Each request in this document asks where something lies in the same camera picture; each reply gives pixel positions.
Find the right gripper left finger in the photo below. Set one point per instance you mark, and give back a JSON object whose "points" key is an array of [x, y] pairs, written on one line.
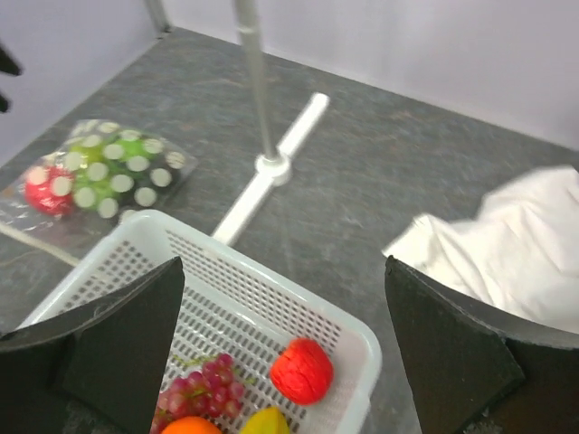
{"points": [[105, 358]]}

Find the green lettuce toy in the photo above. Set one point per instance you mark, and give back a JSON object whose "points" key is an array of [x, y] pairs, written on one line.
{"points": [[101, 192]]}

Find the metal clothes rack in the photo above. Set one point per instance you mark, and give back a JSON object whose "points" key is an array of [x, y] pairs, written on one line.
{"points": [[273, 166]]}

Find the light green pear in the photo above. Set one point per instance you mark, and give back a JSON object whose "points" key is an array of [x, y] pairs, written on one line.
{"points": [[90, 151]]}

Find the orange fruit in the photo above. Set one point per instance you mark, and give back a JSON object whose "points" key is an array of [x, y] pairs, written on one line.
{"points": [[191, 425]]}

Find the big red apple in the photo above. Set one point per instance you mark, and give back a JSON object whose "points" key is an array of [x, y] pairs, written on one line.
{"points": [[48, 189]]}

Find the white plastic mesh basket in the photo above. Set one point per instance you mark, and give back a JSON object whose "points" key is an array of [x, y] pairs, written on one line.
{"points": [[232, 304]]}

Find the green watermelon toy ball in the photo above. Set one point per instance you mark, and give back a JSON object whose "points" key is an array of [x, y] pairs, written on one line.
{"points": [[124, 156]]}

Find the small red apple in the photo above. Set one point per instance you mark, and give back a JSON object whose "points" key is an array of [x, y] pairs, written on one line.
{"points": [[303, 373]]}

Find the clear zip top bag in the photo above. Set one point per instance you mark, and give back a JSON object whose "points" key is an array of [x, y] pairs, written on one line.
{"points": [[69, 237]]}

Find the yellow starfruit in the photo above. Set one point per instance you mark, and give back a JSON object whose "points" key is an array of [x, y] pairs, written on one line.
{"points": [[266, 421]]}

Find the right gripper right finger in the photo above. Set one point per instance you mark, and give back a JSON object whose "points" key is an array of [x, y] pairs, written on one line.
{"points": [[473, 368]]}

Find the white cloth garment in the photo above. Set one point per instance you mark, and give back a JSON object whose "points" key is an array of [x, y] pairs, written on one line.
{"points": [[519, 254]]}

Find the purple grape bunch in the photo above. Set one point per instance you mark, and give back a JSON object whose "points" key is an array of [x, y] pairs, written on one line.
{"points": [[212, 392]]}

